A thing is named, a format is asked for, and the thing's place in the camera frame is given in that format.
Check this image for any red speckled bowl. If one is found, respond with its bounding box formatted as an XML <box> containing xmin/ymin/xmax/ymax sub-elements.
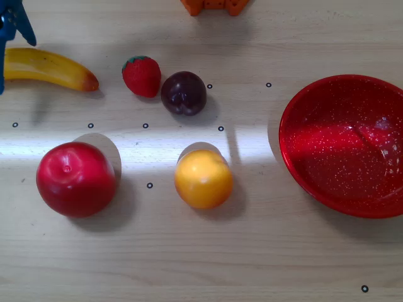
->
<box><xmin>278</xmin><ymin>74</ymin><xmax>403</xmax><ymax>220</ymax></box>

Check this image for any red toy strawberry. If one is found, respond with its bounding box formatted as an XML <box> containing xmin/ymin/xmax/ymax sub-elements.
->
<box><xmin>122</xmin><ymin>55</ymin><xmax>162</xmax><ymax>99</ymax></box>

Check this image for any dark purple toy plum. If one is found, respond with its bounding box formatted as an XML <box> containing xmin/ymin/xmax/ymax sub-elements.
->
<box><xmin>161</xmin><ymin>70</ymin><xmax>208</xmax><ymax>117</ymax></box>

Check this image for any toy orange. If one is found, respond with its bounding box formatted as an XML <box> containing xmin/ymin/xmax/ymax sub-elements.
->
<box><xmin>174</xmin><ymin>149</ymin><xmax>234</xmax><ymax>210</ymax></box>

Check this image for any red toy apple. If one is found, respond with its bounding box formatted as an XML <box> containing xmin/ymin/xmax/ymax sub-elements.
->
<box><xmin>35</xmin><ymin>141</ymin><xmax>118</xmax><ymax>219</ymax></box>

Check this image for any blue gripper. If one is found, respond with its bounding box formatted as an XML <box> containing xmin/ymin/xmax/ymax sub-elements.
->
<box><xmin>0</xmin><ymin>0</ymin><xmax>37</xmax><ymax>96</ymax></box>

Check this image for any yellow toy banana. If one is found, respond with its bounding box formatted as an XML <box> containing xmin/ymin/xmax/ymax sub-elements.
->
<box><xmin>3</xmin><ymin>47</ymin><xmax>100</xmax><ymax>92</ymax></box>

